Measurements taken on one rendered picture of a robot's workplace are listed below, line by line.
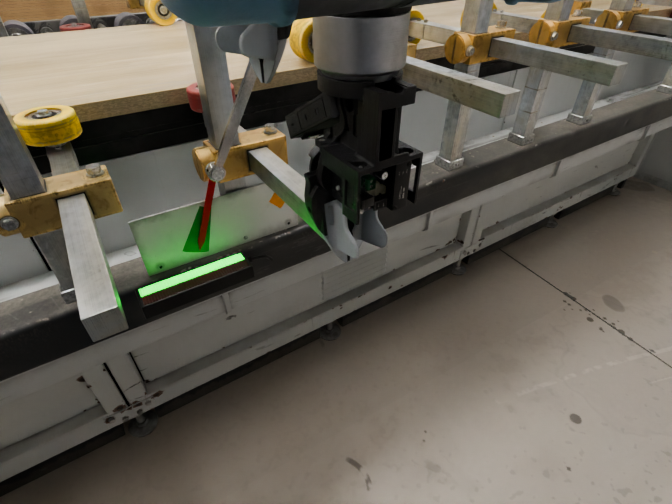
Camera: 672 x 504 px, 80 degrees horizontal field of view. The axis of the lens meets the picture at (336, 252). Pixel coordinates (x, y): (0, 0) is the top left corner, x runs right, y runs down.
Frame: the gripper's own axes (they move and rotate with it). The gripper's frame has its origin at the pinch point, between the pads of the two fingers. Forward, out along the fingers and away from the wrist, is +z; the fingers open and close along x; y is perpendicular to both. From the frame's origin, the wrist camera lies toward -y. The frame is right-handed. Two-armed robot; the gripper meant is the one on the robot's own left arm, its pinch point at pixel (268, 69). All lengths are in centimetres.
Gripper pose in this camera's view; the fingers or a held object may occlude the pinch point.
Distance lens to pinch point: 52.1
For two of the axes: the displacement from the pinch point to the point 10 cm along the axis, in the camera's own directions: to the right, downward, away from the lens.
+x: 8.0, 3.7, -4.8
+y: -6.1, 4.9, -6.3
